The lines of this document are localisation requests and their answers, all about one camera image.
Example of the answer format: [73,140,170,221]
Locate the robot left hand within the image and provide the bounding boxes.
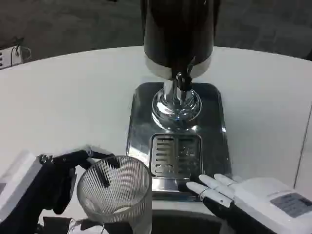
[0,145,120,234]

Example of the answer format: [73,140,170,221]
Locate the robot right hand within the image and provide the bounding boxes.
[186,173,312,234]

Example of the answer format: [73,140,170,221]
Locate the clear ribbed glass cup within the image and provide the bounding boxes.
[77,156,153,224]

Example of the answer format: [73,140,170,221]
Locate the steel drip tray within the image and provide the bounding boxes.
[125,82,231,202]

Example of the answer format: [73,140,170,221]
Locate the slotted steel tray grid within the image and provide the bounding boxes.
[149,133,204,177]

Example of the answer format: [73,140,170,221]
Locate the black dispenser tap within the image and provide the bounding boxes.
[175,71,194,91]

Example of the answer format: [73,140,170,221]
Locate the white box-shaped device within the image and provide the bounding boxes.
[0,45,32,70]

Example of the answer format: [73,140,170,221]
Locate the black drink dispenser, chrome stand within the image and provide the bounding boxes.
[142,0,215,133]

